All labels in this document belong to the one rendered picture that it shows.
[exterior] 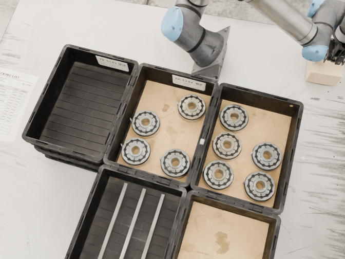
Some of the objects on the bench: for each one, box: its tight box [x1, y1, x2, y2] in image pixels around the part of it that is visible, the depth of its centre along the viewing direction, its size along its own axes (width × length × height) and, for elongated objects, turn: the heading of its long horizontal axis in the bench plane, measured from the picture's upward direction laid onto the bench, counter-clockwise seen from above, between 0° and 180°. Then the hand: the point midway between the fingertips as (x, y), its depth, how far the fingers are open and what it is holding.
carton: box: [305, 52, 343, 86], centre depth 152 cm, size 16×12×8 cm
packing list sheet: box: [0, 67, 39, 143], centre depth 157 cm, size 33×23×1 cm
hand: (326, 60), depth 151 cm, fingers closed on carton, 14 cm apart
